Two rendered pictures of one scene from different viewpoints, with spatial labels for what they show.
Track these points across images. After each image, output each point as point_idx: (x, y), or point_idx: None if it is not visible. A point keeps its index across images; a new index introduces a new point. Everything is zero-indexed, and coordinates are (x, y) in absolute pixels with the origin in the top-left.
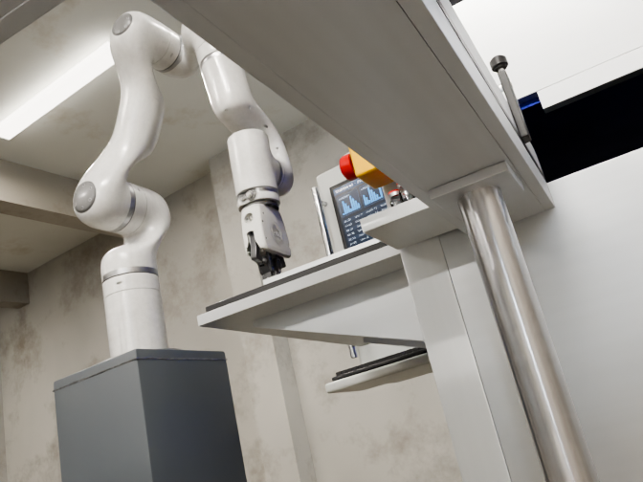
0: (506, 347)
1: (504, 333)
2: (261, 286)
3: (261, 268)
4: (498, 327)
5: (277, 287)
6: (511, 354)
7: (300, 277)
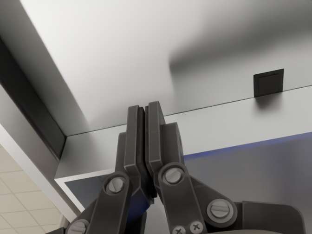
0: (61, 215)
1: (59, 221)
2: (38, 168)
3: (94, 207)
4: (60, 223)
5: (42, 188)
6: (61, 212)
7: (67, 218)
